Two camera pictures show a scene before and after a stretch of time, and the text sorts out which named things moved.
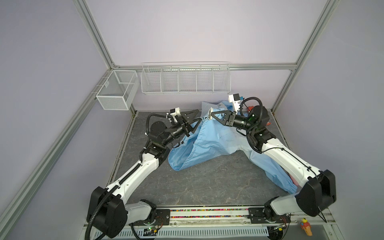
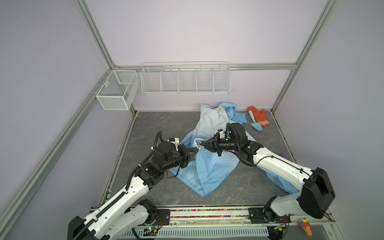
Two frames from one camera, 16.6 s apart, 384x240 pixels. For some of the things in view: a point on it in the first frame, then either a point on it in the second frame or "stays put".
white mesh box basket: x=119 y=90 stays put
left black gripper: x=184 y=125 -> x=187 y=156
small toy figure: x=305 y=225 stays put
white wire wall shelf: x=186 y=77 stays put
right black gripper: x=231 y=118 -> x=213 y=149
